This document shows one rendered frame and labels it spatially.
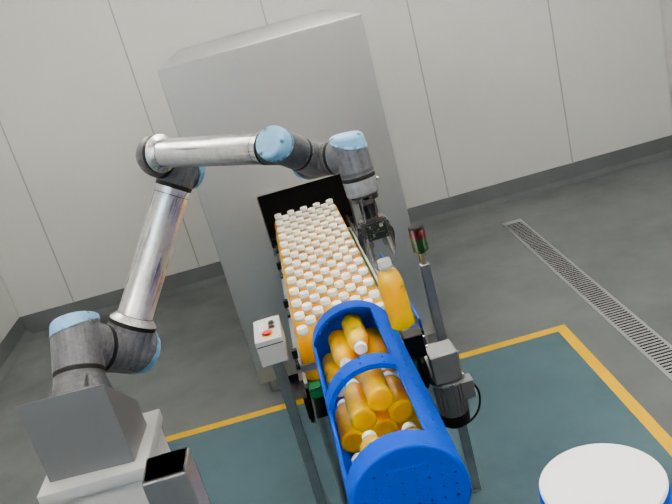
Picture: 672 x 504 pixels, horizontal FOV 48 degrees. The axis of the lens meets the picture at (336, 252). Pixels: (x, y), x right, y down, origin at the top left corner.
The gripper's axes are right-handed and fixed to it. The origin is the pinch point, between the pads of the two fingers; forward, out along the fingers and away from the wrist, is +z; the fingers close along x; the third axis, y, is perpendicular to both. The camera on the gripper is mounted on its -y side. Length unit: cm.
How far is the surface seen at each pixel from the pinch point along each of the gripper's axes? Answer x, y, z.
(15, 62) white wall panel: -214, -437, -120
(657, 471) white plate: 42, 53, 50
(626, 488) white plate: 34, 56, 50
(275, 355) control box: -44, -55, 37
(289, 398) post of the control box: -46, -65, 59
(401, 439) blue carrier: -10, 46, 27
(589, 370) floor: 94, -161, 138
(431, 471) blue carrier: -6, 48, 36
